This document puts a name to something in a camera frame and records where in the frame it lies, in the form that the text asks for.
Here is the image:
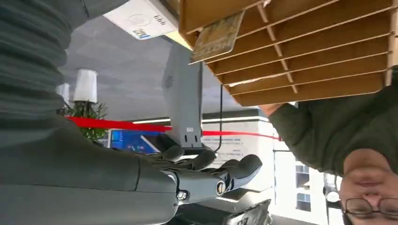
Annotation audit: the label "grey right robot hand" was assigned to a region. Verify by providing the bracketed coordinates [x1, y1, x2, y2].
[0, 116, 263, 225]

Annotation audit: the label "green plant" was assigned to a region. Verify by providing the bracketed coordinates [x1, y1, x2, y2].
[57, 102, 108, 143]

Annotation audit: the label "blue display screen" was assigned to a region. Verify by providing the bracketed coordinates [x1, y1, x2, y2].
[109, 129, 162, 155]

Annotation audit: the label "red ribbon barrier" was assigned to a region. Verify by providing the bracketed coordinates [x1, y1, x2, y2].
[64, 116, 282, 141]

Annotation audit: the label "small white plant pot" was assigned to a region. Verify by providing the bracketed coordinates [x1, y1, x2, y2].
[55, 82, 71, 106]

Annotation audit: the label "large white plant pot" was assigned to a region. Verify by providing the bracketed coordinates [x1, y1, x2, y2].
[73, 68, 99, 104]

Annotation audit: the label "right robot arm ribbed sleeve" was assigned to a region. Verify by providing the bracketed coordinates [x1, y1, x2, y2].
[0, 0, 131, 131]

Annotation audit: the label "grey monitor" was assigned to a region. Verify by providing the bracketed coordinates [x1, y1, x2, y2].
[161, 43, 204, 150]

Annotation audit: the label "white sign with text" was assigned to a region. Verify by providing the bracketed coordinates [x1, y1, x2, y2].
[201, 120, 275, 170]

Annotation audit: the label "white device with code label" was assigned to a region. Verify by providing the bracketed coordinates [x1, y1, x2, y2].
[103, 0, 180, 41]

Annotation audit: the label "printed card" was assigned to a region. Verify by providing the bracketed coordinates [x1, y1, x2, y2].
[189, 11, 245, 65]

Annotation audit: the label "person's hand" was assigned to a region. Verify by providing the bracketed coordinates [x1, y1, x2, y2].
[259, 103, 284, 118]

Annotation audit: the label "person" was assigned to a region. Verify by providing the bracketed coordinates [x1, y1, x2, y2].
[259, 67, 398, 225]

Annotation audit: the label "wooden card box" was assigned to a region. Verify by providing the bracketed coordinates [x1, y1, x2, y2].
[178, 0, 398, 108]

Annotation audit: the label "person's glasses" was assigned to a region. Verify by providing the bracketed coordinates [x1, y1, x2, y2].
[341, 197, 398, 218]

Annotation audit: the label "black monitor cable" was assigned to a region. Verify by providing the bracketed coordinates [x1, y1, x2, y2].
[214, 83, 224, 153]

